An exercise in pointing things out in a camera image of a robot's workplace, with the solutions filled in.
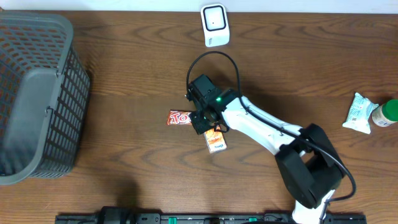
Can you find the red snack wrapper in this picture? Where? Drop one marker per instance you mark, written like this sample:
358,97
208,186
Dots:
179,118

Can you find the dark grey plastic basket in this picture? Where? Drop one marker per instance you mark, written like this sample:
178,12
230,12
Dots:
44,96

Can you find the mint green wipes pack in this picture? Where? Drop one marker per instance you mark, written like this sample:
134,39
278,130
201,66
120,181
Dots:
359,113

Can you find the green lid jar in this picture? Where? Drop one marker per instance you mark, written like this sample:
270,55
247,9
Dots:
386,114

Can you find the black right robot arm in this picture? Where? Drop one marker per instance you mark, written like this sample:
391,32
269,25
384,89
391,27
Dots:
307,161

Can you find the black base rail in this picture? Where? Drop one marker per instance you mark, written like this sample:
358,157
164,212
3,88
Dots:
118,215

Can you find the orange small box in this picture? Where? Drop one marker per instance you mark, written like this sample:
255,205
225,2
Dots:
215,140

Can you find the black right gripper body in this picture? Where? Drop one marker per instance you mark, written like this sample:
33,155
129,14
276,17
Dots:
199,120

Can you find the white barcode scanner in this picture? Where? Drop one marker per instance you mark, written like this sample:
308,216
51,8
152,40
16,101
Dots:
215,25

